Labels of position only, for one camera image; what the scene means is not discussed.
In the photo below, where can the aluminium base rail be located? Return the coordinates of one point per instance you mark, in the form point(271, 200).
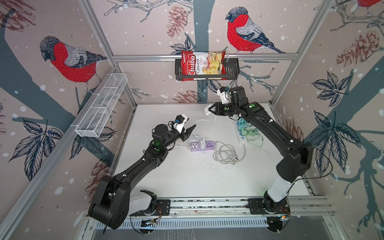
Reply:
point(236, 207)

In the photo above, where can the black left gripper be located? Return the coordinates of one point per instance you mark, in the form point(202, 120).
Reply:
point(186, 135)

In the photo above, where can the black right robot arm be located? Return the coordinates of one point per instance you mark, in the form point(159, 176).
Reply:
point(297, 156)

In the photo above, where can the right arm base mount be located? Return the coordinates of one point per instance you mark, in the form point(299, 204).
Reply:
point(261, 206)

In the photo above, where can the white charger adapter with cable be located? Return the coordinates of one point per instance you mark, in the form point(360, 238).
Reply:
point(196, 139)

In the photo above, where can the red cassava chips bag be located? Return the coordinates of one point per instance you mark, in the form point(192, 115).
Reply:
point(202, 63)

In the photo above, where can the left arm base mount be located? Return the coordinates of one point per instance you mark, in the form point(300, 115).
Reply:
point(146, 207)

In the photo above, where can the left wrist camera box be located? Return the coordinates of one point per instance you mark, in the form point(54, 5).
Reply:
point(180, 122)

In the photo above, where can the white blue power strip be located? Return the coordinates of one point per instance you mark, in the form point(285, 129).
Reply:
point(226, 154)

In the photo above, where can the black wire wall basket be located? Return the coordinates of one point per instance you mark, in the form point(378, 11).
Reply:
point(228, 69)

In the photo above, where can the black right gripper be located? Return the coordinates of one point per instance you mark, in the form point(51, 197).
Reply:
point(217, 108)

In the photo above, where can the white mesh wall shelf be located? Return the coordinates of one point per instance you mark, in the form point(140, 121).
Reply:
point(99, 112)

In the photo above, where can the light green charger with cable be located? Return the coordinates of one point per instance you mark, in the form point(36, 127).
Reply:
point(253, 136)

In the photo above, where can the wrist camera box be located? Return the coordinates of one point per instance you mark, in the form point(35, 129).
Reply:
point(223, 93)
point(180, 122)

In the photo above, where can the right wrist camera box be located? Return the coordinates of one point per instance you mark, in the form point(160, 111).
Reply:
point(223, 93)

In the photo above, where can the purple power strip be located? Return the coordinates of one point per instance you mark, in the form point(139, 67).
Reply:
point(198, 147)

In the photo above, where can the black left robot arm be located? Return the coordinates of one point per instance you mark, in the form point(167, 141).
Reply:
point(112, 202)

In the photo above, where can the teal charger with cable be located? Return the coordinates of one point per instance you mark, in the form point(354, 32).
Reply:
point(241, 123)

